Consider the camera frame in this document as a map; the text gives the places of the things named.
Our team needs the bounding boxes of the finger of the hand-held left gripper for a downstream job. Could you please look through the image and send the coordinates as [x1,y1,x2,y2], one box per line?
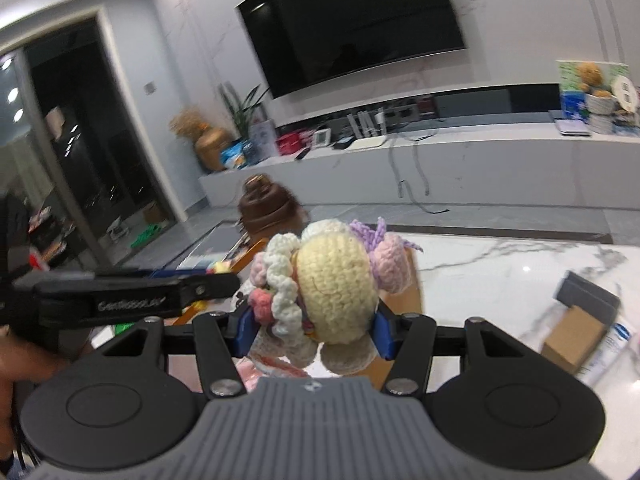
[34,271,242,307]
[147,268,213,278]

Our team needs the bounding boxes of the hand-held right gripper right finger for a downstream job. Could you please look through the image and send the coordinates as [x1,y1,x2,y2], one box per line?
[372,305,546,397]

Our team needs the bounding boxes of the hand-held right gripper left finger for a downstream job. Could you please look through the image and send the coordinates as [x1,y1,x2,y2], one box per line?
[102,307,259,399]

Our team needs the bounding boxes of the orange storage box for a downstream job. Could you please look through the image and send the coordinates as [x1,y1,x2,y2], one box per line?
[170,237,426,391]

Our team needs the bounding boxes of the crochet bunny doll with flowers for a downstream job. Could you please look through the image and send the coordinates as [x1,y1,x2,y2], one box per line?
[247,217,426,376]

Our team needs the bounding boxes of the small white lotion tube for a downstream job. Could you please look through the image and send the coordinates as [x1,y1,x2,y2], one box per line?
[575,322,638,387]

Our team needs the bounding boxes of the white marble desktop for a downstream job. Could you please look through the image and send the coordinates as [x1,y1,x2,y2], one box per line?
[90,230,640,461]

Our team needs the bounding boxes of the person's left hand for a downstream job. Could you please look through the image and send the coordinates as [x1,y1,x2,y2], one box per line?
[0,336,68,396]

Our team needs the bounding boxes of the pink pouch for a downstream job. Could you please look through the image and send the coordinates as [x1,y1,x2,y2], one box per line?
[232,357,266,392]

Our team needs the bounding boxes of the green stretchy band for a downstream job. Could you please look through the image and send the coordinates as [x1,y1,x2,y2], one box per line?
[130,225,166,250]

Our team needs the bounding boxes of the brown water bottle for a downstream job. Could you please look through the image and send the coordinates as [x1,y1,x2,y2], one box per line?
[235,174,308,243]

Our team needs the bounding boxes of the blue snack bag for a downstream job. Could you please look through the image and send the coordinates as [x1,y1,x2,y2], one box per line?
[220,140,258,171]

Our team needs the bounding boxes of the gold vase with dried flowers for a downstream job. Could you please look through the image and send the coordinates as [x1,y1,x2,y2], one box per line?
[170,105,236,173]

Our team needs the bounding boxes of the red box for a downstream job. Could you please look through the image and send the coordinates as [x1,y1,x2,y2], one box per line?
[276,132,307,156]

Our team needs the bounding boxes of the dark glass sliding door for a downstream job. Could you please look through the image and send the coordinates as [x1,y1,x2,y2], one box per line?
[0,10,181,271]

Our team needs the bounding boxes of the green leafy houseplant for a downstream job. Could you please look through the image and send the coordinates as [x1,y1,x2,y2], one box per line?
[220,80,271,141]

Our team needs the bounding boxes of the white marble TV cabinet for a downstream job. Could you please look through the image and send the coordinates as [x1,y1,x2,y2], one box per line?
[199,82,640,208]

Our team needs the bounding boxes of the brown cardboard box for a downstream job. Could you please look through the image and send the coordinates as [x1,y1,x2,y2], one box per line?
[540,305,610,375]

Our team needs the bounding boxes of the white router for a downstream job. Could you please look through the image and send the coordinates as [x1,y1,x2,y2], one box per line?
[345,107,390,151]

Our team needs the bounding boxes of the grey laptop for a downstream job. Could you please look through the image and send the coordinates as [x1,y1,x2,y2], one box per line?
[549,109,593,137]

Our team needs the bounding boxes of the black television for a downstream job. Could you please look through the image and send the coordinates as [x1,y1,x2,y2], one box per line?
[236,0,468,100]

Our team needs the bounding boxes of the teddy bear picture box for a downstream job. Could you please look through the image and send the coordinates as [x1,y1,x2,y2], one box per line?
[556,59,630,111]

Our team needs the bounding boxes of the brown teddy bear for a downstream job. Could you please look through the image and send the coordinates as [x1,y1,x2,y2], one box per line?
[577,61,613,98]

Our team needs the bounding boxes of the white round paper fan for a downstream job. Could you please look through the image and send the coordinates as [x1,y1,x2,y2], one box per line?
[610,74,640,113]

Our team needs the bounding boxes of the white picture frame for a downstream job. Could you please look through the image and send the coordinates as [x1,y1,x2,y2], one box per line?
[247,120,278,161]

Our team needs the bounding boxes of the black cable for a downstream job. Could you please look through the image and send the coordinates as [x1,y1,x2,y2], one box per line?
[387,132,451,213]

